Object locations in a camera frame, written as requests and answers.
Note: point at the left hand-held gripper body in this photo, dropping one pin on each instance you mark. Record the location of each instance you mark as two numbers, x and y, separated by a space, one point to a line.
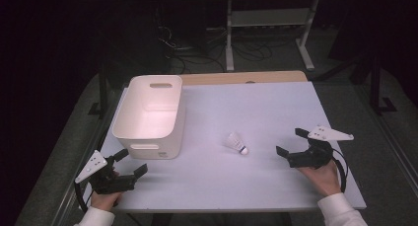
105 181

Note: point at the white plastic basket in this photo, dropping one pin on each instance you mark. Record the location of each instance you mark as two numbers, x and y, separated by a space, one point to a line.
149 120

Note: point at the black metal stand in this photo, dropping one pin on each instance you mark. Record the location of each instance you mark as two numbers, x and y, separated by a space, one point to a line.
102 88
376 84

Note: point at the person's right hand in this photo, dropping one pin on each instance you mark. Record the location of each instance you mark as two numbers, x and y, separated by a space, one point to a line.
322 180

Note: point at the person's left hand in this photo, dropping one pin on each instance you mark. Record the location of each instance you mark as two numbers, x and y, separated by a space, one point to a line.
104 199

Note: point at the white metal stand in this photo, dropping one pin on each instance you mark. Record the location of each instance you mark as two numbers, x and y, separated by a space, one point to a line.
269 20

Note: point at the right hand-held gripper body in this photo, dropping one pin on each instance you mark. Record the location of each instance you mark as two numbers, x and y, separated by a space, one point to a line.
312 155

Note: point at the white shuttlecock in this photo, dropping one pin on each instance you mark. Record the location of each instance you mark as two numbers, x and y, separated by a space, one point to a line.
237 143

